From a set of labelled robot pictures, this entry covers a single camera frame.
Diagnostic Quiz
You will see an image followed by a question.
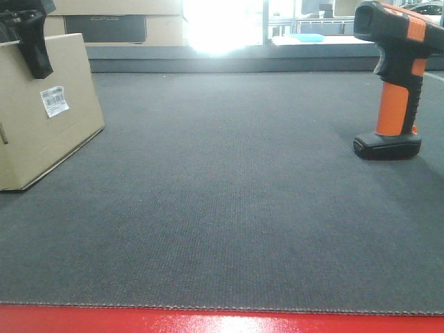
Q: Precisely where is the small brown cardboard package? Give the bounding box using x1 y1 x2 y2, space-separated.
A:
1 33 104 191

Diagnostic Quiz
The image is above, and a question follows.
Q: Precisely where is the light blue tray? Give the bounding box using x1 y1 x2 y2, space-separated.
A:
289 33 325 43

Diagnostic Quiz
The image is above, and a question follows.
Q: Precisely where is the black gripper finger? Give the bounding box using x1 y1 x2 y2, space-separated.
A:
1 0 56 79

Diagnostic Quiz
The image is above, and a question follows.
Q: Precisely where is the orange black barcode scanner gun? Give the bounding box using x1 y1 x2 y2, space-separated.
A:
353 1 443 160

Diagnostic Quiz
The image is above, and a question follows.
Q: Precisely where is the red metal conveyor table frame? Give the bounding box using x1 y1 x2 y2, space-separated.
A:
1 305 443 332

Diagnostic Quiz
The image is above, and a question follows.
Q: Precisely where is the white barcode label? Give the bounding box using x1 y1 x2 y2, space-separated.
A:
40 86 69 118

